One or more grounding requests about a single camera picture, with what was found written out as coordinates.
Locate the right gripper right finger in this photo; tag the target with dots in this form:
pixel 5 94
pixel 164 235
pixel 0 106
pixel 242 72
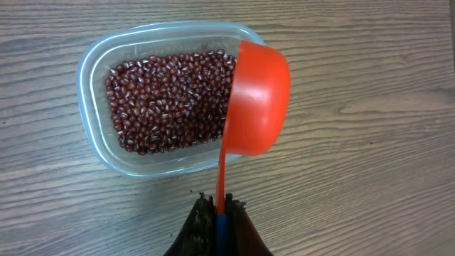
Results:
pixel 242 236

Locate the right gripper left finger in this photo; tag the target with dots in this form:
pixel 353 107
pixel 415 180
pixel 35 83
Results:
pixel 197 235

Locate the red measuring scoop blue handle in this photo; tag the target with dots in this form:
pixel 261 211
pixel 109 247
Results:
pixel 256 111

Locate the red adzuki beans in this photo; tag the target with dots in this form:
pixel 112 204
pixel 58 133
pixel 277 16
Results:
pixel 164 103

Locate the clear plastic food container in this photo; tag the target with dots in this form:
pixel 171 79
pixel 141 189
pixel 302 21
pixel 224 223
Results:
pixel 165 38

